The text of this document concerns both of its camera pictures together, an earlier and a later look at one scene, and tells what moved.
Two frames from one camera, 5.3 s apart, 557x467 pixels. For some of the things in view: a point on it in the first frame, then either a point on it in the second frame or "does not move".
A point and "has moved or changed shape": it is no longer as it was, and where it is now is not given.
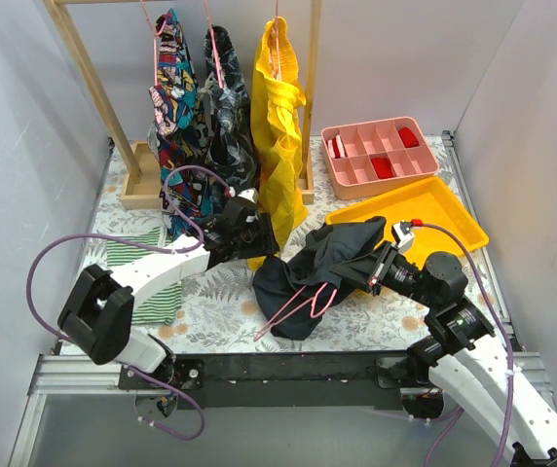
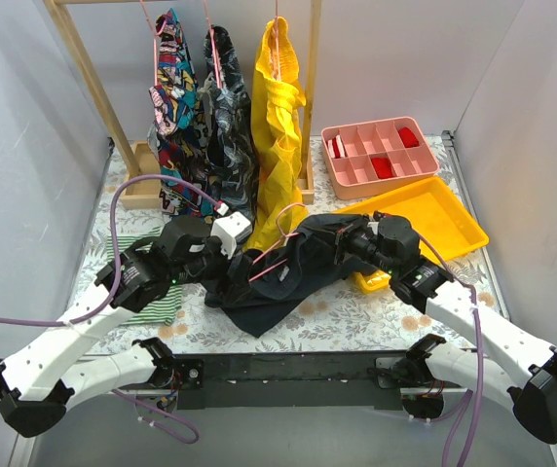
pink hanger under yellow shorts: x=276 y=41 does not move
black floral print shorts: x=228 y=110 does not move
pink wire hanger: x=312 y=299 → x=281 y=236
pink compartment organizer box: x=376 y=156 does not move
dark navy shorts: x=291 y=292 has moved or changed shape
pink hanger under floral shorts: x=215 y=46 does not move
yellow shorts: x=278 y=99 does not move
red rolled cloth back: x=408 y=137 does not move
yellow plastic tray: x=439 y=220 does not move
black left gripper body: x=263 y=235 → x=235 y=271
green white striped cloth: x=164 y=306 does not move
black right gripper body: x=376 y=269 → x=343 y=241
